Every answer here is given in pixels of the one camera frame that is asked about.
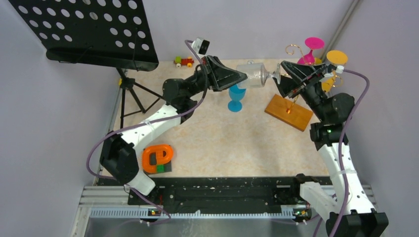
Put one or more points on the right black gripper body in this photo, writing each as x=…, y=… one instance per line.
x=303, y=83

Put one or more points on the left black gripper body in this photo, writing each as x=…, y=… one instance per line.
x=212, y=75

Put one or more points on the blue wine glass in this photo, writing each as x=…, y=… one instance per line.
x=236, y=94

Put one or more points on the patterned clear glass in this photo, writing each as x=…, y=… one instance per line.
x=257, y=75

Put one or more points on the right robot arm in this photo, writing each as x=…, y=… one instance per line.
x=350, y=213

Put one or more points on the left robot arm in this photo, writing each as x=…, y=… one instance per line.
x=119, y=155

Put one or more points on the wooden gold wine glass rack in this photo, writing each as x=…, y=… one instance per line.
x=289, y=111

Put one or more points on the pink wine glass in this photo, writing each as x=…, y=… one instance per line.
x=313, y=43

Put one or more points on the yellow wine glass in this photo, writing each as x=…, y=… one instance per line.
x=335, y=57

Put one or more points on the red green toy train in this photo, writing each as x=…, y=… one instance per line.
x=180, y=62

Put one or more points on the grey corner pipe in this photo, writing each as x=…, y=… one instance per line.
x=353, y=7

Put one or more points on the orange tape dispenser toy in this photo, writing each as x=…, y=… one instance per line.
x=156, y=159

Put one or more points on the black perforated music stand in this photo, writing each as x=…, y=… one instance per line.
x=59, y=61

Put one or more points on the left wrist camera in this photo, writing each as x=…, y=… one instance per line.
x=200, y=46

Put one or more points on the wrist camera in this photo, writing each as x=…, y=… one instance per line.
x=200, y=46
x=331, y=71

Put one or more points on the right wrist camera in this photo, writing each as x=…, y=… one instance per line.
x=331, y=71

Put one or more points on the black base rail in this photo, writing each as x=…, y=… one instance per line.
x=232, y=195

